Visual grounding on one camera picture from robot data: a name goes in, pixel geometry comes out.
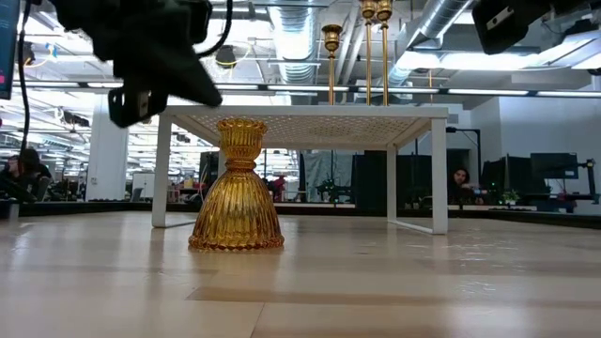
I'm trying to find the person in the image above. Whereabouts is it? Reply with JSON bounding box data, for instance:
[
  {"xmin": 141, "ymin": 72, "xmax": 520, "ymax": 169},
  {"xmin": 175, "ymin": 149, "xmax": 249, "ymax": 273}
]
[
  {"xmin": 0, "ymin": 148, "xmax": 54, "ymax": 203},
  {"xmin": 447, "ymin": 166, "xmax": 485, "ymax": 206}
]

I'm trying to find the white building column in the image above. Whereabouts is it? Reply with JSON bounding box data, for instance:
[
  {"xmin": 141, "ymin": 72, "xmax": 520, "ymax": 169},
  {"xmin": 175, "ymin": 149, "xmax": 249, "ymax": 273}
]
[{"xmin": 85, "ymin": 93, "xmax": 130, "ymax": 202}]

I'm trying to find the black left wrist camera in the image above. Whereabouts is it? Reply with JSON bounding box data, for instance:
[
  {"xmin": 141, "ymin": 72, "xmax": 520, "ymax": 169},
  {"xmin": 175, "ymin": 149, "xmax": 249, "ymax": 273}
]
[{"xmin": 180, "ymin": 0, "xmax": 213, "ymax": 46}]

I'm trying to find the silver ventilation duct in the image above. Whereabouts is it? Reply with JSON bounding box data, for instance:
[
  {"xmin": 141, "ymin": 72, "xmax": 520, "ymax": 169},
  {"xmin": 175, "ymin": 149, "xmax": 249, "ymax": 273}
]
[
  {"xmin": 389, "ymin": 0, "xmax": 473, "ymax": 86},
  {"xmin": 270, "ymin": 0, "xmax": 321, "ymax": 85}
]

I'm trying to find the black office monitor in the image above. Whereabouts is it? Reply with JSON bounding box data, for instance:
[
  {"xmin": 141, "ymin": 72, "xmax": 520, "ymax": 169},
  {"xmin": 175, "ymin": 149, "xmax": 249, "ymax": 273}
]
[{"xmin": 481, "ymin": 157, "xmax": 532, "ymax": 199}]

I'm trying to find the dark office monitor on arm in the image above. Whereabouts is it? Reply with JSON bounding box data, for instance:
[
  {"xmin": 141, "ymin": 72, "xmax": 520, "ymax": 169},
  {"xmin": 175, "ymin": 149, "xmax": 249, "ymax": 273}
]
[{"xmin": 530, "ymin": 152, "xmax": 597, "ymax": 204}]

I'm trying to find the amber ribbed glass candle holder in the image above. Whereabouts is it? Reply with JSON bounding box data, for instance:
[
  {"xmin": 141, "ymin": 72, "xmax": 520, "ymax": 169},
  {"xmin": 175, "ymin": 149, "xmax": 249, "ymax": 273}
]
[{"xmin": 188, "ymin": 117, "xmax": 285, "ymax": 252}]

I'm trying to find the tall brass candlestick holder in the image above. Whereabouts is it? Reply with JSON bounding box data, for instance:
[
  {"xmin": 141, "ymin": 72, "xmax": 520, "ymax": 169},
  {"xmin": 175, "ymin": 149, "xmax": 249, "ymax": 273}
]
[{"xmin": 359, "ymin": 0, "xmax": 378, "ymax": 107}]

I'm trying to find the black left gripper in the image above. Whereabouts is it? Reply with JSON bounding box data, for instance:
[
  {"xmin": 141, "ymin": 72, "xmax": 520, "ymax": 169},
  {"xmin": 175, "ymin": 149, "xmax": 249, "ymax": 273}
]
[{"xmin": 91, "ymin": 0, "xmax": 224, "ymax": 129}]

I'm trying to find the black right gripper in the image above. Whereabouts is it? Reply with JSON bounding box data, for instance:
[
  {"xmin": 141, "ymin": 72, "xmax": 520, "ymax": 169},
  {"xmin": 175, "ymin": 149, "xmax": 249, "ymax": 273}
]
[{"xmin": 471, "ymin": 0, "xmax": 572, "ymax": 56}]

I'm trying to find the short brass candlestick holder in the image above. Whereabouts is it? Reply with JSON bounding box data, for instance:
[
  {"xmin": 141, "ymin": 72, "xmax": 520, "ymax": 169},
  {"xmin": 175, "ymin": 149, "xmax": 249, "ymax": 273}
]
[{"xmin": 321, "ymin": 23, "xmax": 344, "ymax": 107}]

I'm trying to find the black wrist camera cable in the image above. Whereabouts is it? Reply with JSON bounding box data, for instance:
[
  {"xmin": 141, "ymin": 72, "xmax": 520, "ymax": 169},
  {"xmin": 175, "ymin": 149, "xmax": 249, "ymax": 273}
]
[{"xmin": 196, "ymin": 0, "xmax": 235, "ymax": 60}]

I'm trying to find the computer monitor with blue screen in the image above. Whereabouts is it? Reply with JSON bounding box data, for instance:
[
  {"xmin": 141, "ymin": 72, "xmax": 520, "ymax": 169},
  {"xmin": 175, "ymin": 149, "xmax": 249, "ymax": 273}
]
[{"xmin": 0, "ymin": 0, "xmax": 23, "ymax": 101}]

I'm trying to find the black hanging monitor cable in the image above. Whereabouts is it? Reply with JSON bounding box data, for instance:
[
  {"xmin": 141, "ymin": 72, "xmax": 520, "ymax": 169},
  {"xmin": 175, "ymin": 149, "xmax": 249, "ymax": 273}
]
[{"xmin": 16, "ymin": 0, "xmax": 32, "ymax": 163}]

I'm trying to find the long ceiling light strip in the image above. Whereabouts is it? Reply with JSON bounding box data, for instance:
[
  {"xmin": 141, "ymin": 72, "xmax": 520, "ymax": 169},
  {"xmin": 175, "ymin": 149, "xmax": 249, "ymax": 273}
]
[{"xmin": 11, "ymin": 80, "xmax": 601, "ymax": 99}]

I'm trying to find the white perforated metal shelf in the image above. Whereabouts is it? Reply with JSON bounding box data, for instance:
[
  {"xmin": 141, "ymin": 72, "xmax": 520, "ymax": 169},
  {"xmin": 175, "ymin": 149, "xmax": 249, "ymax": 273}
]
[{"xmin": 151, "ymin": 104, "xmax": 450, "ymax": 236}]

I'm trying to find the black aluminium table frame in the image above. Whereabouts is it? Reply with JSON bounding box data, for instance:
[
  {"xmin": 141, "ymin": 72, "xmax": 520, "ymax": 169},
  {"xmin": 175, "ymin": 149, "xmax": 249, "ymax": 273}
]
[{"xmin": 18, "ymin": 200, "xmax": 601, "ymax": 231}]

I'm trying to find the medium brass candlestick holder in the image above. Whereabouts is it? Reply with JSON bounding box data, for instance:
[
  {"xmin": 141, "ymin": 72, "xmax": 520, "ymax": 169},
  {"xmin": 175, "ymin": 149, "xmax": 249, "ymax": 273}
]
[{"xmin": 376, "ymin": 0, "xmax": 394, "ymax": 107}]

